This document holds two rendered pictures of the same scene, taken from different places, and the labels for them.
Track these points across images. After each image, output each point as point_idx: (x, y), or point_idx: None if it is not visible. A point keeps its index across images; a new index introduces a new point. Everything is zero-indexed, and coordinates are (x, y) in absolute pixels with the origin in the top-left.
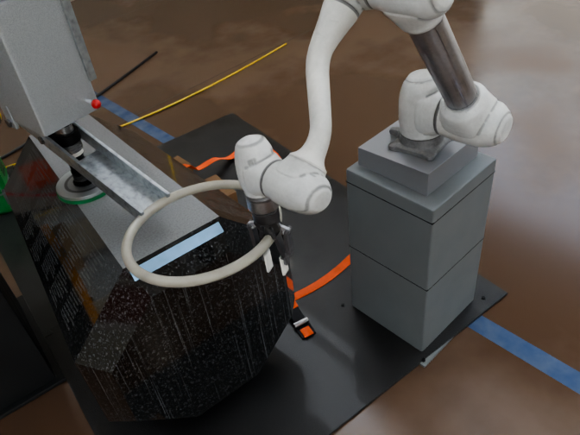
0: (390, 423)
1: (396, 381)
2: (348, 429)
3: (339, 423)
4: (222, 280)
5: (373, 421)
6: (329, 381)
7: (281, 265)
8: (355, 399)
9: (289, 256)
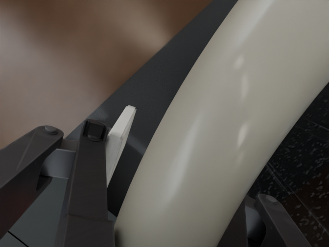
0: (84, 77)
1: (77, 127)
2: (129, 69)
3: (137, 74)
4: None
5: (102, 79)
6: (151, 126)
7: (122, 120)
8: (121, 104)
9: (44, 126)
